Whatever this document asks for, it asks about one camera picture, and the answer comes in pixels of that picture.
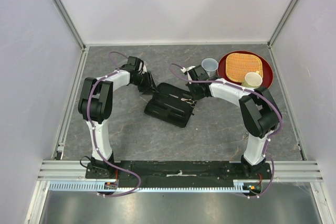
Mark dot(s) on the blue slotted cable duct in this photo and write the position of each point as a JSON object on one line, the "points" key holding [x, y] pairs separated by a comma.
{"points": [[107, 187]]}

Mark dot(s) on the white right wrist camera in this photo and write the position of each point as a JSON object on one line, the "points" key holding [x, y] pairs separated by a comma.
{"points": [[195, 73]]}

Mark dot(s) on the silver thinning scissors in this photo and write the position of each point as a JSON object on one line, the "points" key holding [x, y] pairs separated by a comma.
{"points": [[188, 101]]}

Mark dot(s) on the black zippered tool case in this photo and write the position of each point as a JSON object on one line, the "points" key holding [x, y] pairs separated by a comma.
{"points": [[167, 109]]}

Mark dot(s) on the aluminium front frame rail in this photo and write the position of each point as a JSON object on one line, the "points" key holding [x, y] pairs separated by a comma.
{"points": [[281, 171]]}

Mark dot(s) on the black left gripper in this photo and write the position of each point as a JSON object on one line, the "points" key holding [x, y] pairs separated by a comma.
{"points": [[150, 86]]}

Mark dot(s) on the round red lacquer tray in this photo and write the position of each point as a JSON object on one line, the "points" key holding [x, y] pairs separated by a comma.
{"points": [[267, 70]]}

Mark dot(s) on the pale blue footed mug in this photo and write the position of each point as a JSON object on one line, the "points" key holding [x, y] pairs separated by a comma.
{"points": [[210, 65]]}

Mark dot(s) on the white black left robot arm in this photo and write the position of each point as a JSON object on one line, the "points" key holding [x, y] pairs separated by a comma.
{"points": [[95, 106]]}

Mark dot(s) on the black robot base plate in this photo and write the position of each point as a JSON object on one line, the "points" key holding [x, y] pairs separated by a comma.
{"points": [[130, 180]]}

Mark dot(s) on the woven bamboo basket tray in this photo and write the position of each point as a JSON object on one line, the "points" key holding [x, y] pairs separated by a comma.
{"points": [[239, 64]]}

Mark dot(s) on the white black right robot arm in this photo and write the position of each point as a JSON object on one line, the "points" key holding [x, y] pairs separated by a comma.
{"points": [[261, 116]]}

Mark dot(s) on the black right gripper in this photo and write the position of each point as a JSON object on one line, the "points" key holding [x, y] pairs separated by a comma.
{"points": [[196, 97]]}

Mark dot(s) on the yellow-green ceramic mug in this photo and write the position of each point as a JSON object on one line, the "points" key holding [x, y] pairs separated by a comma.
{"points": [[252, 80]]}

